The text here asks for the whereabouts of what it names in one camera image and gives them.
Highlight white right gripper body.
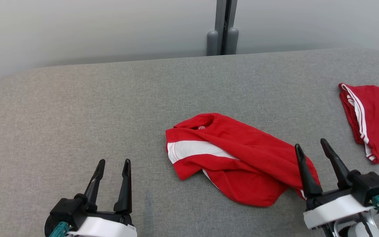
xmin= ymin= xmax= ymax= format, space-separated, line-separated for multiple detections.
xmin=303 ymin=187 xmax=376 ymax=230

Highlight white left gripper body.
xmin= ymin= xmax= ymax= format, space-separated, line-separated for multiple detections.
xmin=66 ymin=212 xmax=138 ymax=237

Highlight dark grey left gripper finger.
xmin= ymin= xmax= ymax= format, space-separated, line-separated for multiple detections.
xmin=113 ymin=159 xmax=133 ymax=215
xmin=83 ymin=159 xmax=106 ymax=212

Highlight red shorts with white stripes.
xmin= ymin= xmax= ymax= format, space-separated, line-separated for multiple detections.
xmin=165 ymin=112 xmax=322 ymax=208

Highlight black left cable teal plug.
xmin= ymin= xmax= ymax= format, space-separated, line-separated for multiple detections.
xmin=48 ymin=221 xmax=70 ymax=237

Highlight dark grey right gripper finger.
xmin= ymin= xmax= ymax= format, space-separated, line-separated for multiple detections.
xmin=294 ymin=143 xmax=323 ymax=199
xmin=320 ymin=138 xmax=353 ymax=190

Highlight grey pillar with round posts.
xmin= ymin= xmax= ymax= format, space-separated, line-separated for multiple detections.
xmin=206 ymin=0 xmax=240 ymax=56

